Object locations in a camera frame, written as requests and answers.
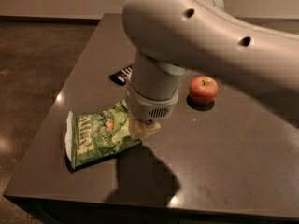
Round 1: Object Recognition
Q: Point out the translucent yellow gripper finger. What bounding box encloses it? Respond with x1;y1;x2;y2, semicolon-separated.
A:
128;112;161;139

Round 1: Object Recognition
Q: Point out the green jalapeno chip bag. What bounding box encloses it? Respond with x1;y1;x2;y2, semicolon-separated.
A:
64;100;141;169

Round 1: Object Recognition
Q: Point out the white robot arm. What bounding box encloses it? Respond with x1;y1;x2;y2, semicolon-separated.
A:
122;0;299;125

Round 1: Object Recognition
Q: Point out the black candy bar wrapper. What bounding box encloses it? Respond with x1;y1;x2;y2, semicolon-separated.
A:
109;64;133;86

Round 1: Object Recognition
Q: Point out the red apple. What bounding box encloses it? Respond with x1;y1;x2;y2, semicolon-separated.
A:
189;76;219;105

